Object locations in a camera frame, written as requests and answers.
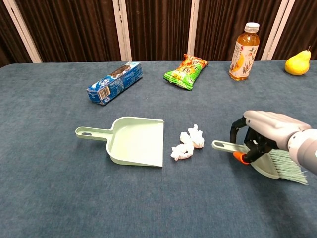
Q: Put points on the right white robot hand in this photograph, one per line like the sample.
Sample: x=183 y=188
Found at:
x=270 y=124

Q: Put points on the mint green hand broom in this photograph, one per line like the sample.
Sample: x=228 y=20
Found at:
x=266 y=167

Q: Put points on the white paper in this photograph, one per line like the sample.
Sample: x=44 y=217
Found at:
x=195 y=138

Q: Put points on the mint green dustpan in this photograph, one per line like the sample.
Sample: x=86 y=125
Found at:
x=136 y=143

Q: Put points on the right lavender robot arm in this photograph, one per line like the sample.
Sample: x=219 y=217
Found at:
x=304 y=148

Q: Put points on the yellow pear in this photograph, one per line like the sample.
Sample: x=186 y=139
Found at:
x=297 y=65

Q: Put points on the tea bottle white cap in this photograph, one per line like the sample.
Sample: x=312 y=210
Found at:
x=244 y=59

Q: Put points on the green orange snack bag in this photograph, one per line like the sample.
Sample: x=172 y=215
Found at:
x=184 y=74

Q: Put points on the dark folding screen panel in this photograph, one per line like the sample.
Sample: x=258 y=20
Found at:
x=302 y=24
x=223 y=24
x=7 y=37
x=74 y=29
x=158 y=29

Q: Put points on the blue cookie box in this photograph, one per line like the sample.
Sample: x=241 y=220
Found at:
x=116 y=81

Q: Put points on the blue felt table cloth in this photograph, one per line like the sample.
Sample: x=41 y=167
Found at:
x=74 y=198

